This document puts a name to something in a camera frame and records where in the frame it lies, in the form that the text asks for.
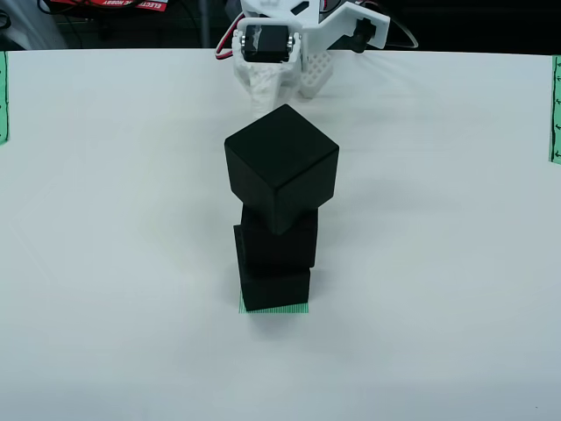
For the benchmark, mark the black cube block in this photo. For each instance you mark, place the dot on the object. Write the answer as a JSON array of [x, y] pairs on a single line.
[[276, 287], [280, 166], [285, 247]]

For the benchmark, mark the red printed box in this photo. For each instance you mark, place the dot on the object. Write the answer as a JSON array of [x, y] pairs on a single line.
[[131, 4]]

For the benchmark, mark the green striped square marker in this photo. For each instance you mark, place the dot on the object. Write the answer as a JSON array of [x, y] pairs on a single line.
[[285, 310]]

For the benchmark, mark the pale grey plastic bag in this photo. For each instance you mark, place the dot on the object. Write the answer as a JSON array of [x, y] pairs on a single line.
[[35, 26]]

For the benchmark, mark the green paper strip with arrows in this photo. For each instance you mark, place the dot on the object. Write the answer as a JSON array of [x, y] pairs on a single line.
[[3, 96], [557, 109]]

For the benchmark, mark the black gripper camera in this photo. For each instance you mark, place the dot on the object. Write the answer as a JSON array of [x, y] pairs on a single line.
[[364, 37]]

